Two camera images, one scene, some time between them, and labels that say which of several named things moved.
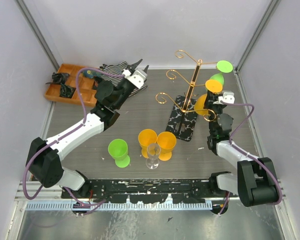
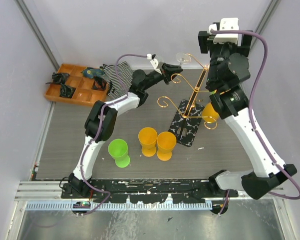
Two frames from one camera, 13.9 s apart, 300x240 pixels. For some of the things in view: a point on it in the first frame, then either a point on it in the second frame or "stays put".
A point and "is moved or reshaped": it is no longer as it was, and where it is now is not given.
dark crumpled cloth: x=66 y=91 stays put
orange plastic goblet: x=147 y=138 stays put
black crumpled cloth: x=59 y=78 stays put
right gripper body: x=217 y=109 -> x=215 y=49
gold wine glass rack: x=180 y=122 is moved or reshaped
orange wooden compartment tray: x=87 y=91 stays put
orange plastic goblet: x=213 y=86 is moved or reshaped
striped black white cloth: x=115 y=80 stays put
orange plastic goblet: x=166 y=141 stays put
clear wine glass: x=153 y=150 -> x=183 y=58
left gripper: x=133 y=67 -> x=167 y=70
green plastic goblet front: x=118 y=149 stays put
